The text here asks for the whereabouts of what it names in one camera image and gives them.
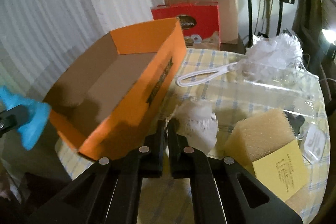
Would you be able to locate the bright lamp light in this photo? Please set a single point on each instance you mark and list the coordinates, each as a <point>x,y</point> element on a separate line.
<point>329,36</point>

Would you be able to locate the white feather duster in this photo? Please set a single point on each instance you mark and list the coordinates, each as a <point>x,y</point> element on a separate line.
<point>260,62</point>

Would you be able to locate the orange cardboard box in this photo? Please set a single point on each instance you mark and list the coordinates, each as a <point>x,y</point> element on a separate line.
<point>103,104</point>

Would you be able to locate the yellow plaid tablecloth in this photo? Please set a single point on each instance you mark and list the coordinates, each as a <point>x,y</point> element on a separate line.
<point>168,201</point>

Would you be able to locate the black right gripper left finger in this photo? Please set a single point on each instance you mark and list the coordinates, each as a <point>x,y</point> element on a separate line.
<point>153,160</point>

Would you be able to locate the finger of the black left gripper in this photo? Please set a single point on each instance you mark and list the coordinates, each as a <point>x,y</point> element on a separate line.
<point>14,119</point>

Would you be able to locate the brown cardboard box background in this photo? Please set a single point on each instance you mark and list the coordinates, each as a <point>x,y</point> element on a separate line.
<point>228,18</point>

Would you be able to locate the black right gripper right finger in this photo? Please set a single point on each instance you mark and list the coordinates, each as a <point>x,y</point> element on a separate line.
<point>176,145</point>

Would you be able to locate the clear plastic package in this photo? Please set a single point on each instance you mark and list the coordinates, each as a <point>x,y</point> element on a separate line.
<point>275,92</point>

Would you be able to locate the white shuttlecock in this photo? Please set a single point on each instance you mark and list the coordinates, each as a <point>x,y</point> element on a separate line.
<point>198,123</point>

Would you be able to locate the teal silicone funnel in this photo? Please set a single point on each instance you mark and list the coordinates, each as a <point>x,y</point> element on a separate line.
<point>39,115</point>

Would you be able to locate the yellow sponge block with label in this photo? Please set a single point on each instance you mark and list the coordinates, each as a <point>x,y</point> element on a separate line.
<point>266,146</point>

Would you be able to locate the red collection gift box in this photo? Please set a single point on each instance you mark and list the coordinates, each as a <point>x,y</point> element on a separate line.
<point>200,22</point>

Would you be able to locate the brown cushion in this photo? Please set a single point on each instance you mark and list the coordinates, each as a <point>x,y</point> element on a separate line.
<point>311,17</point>

